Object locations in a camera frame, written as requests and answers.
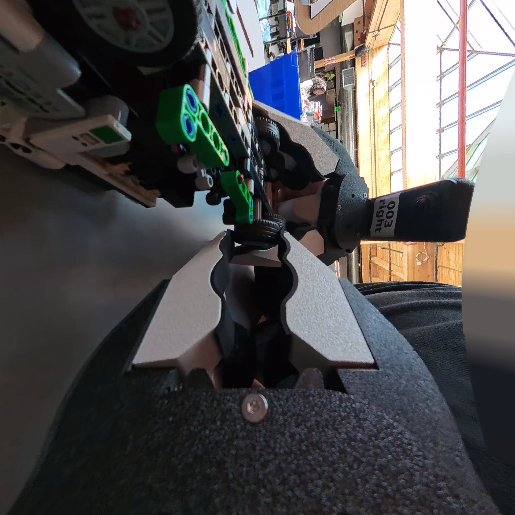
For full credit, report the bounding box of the person's right hand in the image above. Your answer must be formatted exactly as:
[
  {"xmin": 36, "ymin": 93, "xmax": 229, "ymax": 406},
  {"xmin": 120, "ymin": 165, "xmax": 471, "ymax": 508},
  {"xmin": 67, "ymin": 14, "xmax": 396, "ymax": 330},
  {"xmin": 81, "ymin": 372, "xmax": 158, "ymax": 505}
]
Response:
[{"xmin": 273, "ymin": 179, "xmax": 323, "ymax": 227}]

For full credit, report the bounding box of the person's black clothing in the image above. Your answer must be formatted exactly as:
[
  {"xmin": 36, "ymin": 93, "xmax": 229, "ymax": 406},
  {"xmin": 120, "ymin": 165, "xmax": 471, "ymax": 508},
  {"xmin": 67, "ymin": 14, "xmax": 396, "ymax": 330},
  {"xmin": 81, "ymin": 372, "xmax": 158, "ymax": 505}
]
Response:
[{"xmin": 354, "ymin": 282, "xmax": 515, "ymax": 515}]

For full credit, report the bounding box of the blue plastic bin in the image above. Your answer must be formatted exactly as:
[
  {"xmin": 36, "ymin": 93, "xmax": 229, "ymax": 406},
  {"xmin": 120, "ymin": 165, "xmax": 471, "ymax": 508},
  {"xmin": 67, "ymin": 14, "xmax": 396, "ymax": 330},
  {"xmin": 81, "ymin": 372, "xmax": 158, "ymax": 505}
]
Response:
[{"xmin": 249, "ymin": 50, "xmax": 303, "ymax": 120}]

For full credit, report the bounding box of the red steel column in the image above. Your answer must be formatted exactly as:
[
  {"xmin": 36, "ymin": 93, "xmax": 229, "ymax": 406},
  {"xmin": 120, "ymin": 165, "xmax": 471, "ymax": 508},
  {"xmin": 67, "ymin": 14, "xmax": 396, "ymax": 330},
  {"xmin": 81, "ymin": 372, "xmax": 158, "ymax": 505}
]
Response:
[{"xmin": 457, "ymin": 0, "xmax": 470, "ymax": 179}]

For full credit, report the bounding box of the small black lego wheel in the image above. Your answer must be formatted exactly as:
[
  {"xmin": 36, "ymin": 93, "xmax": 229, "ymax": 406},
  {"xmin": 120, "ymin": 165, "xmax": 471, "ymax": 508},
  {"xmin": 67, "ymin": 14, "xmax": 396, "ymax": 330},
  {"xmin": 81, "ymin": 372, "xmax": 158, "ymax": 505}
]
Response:
[{"xmin": 233, "ymin": 214, "xmax": 287, "ymax": 249}]

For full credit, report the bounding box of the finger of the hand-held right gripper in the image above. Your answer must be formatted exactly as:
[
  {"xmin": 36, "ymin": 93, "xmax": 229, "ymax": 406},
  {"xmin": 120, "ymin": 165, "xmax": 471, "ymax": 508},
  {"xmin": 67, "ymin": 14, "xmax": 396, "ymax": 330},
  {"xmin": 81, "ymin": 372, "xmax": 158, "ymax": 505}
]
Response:
[
  {"xmin": 229, "ymin": 229, "xmax": 327, "ymax": 268},
  {"xmin": 253, "ymin": 101, "xmax": 340, "ymax": 191}
]

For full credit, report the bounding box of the instruction board on stand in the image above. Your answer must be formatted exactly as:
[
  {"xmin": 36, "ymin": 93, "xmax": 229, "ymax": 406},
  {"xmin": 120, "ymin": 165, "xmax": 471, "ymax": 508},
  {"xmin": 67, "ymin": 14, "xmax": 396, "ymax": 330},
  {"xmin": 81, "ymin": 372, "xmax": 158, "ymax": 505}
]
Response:
[{"xmin": 295, "ymin": 0, "xmax": 365, "ymax": 35}]

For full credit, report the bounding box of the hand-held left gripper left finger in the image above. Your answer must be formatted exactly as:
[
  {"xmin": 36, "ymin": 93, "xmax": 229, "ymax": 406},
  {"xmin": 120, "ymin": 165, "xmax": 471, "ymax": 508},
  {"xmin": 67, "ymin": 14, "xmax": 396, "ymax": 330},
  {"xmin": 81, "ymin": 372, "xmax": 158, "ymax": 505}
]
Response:
[{"xmin": 132, "ymin": 230, "xmax": 236, "ymax": 390}]

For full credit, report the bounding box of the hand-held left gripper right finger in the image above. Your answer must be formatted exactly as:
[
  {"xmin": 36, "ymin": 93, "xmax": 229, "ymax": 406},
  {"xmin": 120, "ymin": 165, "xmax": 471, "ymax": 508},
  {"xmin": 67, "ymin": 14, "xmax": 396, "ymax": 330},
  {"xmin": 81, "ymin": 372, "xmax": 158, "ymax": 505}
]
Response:
[{"xmin": 279, "ymin": 231, "xmax": 377, "ymax": 391}]

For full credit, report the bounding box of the black green lego truck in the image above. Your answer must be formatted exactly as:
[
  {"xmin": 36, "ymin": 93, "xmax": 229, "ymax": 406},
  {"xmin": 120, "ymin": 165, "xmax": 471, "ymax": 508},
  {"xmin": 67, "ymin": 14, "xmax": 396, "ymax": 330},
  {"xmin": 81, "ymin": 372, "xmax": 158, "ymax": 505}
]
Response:
[{"xmin": 0, "ymin": 0, "xmax": 282, "ymax": 226}]

